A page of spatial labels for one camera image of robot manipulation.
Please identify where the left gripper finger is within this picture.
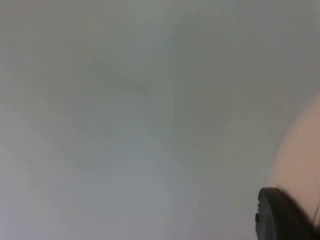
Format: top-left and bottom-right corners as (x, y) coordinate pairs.
(254, 187), (320, 240)

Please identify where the pale wooden bowl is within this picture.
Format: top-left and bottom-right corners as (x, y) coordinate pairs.
(269, 95), (320, 227)

